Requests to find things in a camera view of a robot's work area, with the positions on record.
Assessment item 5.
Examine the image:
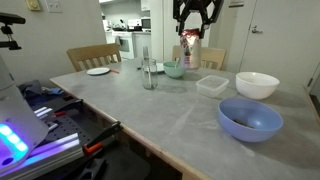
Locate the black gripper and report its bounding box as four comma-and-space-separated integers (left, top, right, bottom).
173, 0, 224, 39

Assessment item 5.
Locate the red and silver soda can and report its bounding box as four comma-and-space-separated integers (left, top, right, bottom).
180, 29, 201, 69

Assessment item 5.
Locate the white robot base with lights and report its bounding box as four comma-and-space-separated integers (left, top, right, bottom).
0, 57, 48, 173

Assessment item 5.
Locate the wooden chair behind teal bowl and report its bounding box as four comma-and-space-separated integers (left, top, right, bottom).
172, 45, 226, 70

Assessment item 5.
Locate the utensil in teal bowl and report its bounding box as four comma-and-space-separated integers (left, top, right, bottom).
176, 58, 182, 68

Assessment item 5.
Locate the microwave oven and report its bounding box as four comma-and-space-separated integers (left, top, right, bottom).
141, 17, 151, 29

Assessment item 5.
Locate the teal green bowl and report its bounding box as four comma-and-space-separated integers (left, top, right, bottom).
163, 61, 186, 78

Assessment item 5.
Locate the utensil in glass jar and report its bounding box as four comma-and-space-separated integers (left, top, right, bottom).
143, 46, 152, 89

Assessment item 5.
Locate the clear glass jar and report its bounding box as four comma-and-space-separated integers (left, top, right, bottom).
141, 59, 158, 90

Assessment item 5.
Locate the clear plastic container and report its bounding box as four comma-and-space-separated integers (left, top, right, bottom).
196, 75, 229, 98

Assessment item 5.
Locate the white stove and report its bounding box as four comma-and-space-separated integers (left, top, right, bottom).
112, 31, 135, 59

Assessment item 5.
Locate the white ceramic bowl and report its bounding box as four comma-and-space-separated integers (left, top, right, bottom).
236, 72, 280, 100

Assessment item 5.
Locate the white plate near orange strip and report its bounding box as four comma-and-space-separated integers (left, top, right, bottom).
87, 67, 110, 76

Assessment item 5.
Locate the blue plastic bowl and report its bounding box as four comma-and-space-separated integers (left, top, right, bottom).
218, 98, 284, 142

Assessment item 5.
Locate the wooden chair at table end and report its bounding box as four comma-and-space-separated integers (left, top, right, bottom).
66, 43, 122, 72

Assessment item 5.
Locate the black orange clamp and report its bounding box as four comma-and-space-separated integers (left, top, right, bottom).
83, 121, 122, 154

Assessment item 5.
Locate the silver door handle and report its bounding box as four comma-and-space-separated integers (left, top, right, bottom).
251, 25, 263, 34

